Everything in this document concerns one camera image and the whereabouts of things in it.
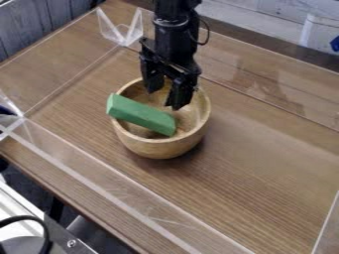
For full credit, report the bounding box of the clear acrylic front wall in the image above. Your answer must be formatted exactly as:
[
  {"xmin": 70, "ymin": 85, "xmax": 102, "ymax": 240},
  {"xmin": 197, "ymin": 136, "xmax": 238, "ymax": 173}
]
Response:
[{"xmin": 0, "ymin": 91, "xmax": 254, "ymax": 254}]

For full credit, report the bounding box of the clear acrylic corner bracket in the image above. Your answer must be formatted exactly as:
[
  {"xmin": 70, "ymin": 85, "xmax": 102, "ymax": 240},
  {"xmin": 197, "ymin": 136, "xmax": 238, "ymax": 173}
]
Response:
[{"xmin": 95, "ymin": 8, "xmax": 143, "ymax": 47}]

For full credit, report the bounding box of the brown wooden bowl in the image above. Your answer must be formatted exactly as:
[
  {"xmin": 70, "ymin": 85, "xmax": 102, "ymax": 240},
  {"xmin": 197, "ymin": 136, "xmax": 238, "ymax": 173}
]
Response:
[{"xmin": 111, "ymin": 78, "xmax": 213, "ymax": 159}]

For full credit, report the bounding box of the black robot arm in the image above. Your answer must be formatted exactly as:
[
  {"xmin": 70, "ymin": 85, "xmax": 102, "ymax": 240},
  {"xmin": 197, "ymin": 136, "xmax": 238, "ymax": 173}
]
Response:
[{"xmin": 139, "ymin": 0, "xmax": 202, "ymax": 110}]

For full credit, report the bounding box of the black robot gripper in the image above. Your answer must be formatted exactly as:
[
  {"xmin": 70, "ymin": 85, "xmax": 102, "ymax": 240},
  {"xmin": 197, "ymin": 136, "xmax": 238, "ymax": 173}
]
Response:
[{"xmin": 141, "ymin": 17, "xmax": 202, "ymax": 110}]

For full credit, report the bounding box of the green rectangular block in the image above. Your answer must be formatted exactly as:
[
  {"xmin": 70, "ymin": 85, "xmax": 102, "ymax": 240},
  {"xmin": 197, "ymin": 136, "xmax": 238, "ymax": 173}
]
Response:
[{"xmin": 106, "ymin": 93, "xmax": 177, "ymax": 137}]

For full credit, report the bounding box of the grey metal bracket with screw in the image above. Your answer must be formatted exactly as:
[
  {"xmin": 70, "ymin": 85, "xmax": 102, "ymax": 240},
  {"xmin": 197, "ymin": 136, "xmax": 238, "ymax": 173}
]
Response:
[{"xmin": 44, "ymin": 215, "xmax": 98, "ymax": 254}]

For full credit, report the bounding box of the white container in background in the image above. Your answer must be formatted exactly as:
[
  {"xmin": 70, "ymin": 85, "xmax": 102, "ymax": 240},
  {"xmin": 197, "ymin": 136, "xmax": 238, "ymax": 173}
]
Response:
[{"xmin": 299, "ymin": 14, "xmax": 339, "ymax": 56}]

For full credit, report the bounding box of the black cable loop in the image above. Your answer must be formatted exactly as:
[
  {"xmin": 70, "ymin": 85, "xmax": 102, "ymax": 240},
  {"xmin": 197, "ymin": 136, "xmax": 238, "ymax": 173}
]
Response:
[{"xmin": 0, "ymin": 215, "xmax": 55, "ymax": 254}]

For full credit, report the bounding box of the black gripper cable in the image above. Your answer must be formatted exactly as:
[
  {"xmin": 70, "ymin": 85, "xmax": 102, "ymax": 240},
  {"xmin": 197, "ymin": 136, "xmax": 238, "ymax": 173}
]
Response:
[{"xmin": 193, "ymin": 16, "xmax": 213, "ymax": 47}]

